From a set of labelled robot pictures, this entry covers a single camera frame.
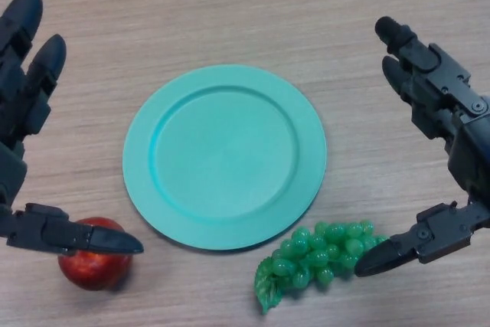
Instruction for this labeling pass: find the teal round plate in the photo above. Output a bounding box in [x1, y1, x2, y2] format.
[122, 64, 328, 253]

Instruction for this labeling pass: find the green plastic grape bunch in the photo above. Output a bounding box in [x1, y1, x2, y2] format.
[254, 219, 388, 304]

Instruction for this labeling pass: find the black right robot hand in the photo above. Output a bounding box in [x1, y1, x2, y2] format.
[354, 16, 490, 277]

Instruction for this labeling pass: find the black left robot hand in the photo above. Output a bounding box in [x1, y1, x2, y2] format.
[0, 0, 145, 257]

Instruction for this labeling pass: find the red apple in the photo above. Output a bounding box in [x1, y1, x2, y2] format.
[57, 217, 133, 291]

